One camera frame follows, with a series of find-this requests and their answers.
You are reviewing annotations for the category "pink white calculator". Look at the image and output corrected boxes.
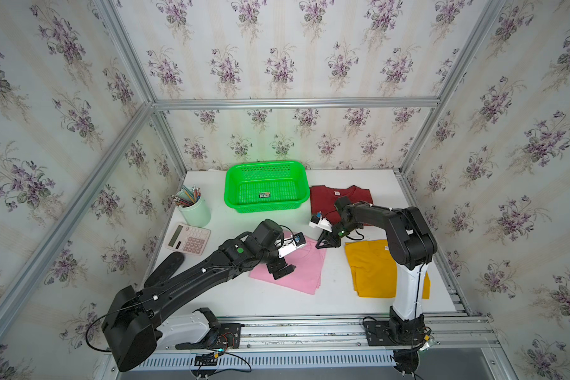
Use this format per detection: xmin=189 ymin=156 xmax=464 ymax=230
xmin=163 ymin=223 xmax=211 ymax=256

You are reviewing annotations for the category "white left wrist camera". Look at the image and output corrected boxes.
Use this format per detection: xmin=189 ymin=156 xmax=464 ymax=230
xmin=278 ymin=233 xmax=307 ymax=258

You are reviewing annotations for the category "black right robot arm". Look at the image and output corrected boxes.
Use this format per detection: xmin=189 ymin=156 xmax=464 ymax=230
xmin=315 ymin=196 xmax=437 ymax=342

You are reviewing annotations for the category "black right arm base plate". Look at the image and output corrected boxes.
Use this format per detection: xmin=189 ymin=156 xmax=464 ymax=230
xmin=361 ymin=317 xmax=432 ymax=349

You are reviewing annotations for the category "black oval object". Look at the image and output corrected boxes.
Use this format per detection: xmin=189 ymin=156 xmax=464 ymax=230
xmin=144 ymin=252 xmax=185 ymax=288

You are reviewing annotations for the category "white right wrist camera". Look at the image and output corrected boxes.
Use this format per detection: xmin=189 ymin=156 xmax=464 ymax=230
xmin=309 ymin=212 xmax=333 ymax=232

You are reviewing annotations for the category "pink t-shirt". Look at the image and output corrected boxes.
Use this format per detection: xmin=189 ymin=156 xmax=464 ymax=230
xmin=250 ymin=236 xmax=326 ymax=295

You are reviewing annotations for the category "dark red t-shirt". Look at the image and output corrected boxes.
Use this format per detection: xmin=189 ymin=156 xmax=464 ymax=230
xmin=310 ymin=185 xmax=373 ymax=225

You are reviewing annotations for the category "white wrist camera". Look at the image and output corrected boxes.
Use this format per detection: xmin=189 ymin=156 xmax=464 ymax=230
xmin=309 ymin=212 xmax=333 ymax=232
xmin=278 ymin=233 xmax=307 ymax=258

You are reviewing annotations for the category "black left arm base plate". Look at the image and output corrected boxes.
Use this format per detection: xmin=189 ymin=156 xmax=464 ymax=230
xmin=175 ymin=323 xmax=244 ymax=350

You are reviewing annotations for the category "yellow t-shirt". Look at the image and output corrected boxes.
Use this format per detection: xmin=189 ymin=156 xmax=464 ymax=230
xmin=344 ymin=238 xmax=432 ymax=300

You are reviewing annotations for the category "pale green pencil cup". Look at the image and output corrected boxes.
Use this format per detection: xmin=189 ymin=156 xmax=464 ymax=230
xmin=172 ymin=185 xmax=211 ymax=228

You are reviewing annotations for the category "green plastic basket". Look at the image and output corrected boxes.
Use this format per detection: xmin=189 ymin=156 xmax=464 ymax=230
xmin=223 ymin=161 xmax=310 ymax=213

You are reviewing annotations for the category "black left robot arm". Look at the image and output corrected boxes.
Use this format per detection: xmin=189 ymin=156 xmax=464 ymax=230
xmin=101 ymin=219 xmax=295 ymax=372

